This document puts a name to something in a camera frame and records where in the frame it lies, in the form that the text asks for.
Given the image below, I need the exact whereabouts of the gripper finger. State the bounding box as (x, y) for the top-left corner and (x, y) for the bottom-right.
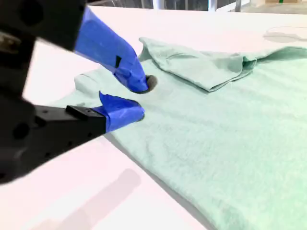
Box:
(73, 5), (158, 94)
(35, 91), (146, 168)

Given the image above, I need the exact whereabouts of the pale green T-shirt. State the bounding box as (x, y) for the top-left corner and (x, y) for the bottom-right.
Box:
(49, 36), (307, 230)

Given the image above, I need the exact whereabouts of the grey metal frame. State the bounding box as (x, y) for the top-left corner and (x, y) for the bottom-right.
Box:
(208, 0), (242, 12)

